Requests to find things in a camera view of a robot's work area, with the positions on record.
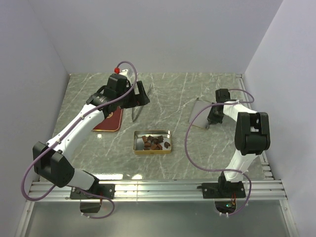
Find brown oval chocolate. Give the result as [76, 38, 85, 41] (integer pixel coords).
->
[143, 142, 152, 150]

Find red rectangular tray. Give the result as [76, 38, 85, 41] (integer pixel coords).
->
[93, 108, 123, 132]

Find metal tongs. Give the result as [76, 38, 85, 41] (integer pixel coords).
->
[131, 84, 152, 122]

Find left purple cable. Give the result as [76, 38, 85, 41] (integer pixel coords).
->
[20, 61, 138, 220]

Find dark heart chocolate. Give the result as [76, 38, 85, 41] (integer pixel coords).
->
[164, 142, 170, 149]

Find grey tin lid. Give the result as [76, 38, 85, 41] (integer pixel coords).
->
[188, 98, 211, 130]

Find gold tin box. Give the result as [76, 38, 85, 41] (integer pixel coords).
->
[133, 130, 172, 155]

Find dark cube chocolate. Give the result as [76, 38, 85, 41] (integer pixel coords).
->
[157, 135, 164, 143]

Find round brown chocolate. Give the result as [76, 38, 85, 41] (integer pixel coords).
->
[151, 144, 162, 151]

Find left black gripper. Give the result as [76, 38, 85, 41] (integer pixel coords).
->
[117, 80, 150, 109]

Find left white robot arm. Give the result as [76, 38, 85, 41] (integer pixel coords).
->
[33, 74, 150, 198]

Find aluminium rail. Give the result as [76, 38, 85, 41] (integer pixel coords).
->
[29, 180, 287, 202]

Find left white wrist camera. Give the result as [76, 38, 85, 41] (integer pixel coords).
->
[114, 67, 133, 82]

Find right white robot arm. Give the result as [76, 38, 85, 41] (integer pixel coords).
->
[201, 89, 271, 198]

